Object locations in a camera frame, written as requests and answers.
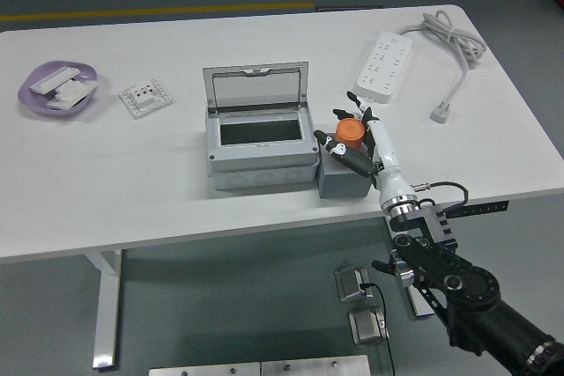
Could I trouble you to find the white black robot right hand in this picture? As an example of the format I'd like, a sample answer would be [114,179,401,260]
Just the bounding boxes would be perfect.
[313,91,418,209]

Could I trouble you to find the orange cylinder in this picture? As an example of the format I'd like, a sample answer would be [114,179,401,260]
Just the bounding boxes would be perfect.
[335,118,367,151]

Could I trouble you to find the grey electrical box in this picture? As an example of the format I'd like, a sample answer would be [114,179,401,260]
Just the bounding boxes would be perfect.
[202,61,320,193]

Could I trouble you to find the grey cube with round hole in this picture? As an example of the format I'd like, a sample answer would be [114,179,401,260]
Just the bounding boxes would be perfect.
[317,145,374,200]

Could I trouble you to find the silver floor socket box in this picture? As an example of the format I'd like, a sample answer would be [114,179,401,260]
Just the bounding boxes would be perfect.
[347,305,391,347]
[333,264,374,304]

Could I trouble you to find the white power strip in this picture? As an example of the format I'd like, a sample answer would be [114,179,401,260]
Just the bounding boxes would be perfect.
[353,31,414,105]

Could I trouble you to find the black table control panel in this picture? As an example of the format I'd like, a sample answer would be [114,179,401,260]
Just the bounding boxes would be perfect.
[444,200,510,220]

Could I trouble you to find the white table leg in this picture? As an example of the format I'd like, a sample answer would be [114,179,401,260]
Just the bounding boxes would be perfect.
[84,248,124,371]
[407,285,435,321]

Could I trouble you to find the silver metal plate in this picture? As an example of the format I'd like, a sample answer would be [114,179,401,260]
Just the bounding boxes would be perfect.
[260,354,372,376]
[148,362,262,376]

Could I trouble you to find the white plastic clip pieces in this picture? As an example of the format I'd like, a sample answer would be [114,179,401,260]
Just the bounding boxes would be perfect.
[45,78,99,111]

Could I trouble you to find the long white plastic panel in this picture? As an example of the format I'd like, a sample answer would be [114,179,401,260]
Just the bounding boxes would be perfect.
[28,66,82,96]

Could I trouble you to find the purple dish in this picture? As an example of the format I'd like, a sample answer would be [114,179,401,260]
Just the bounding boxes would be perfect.
[17,60,100,121]

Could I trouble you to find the grey power cord with plug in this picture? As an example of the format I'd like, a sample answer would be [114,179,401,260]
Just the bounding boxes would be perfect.
[397,10,488,124]

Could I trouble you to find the black floor cable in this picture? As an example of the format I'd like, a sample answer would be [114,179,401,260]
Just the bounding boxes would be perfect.
[358,282,397,376]

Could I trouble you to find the white wall socket panel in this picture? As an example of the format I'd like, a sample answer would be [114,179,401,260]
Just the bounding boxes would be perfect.
[118,77,174,121]

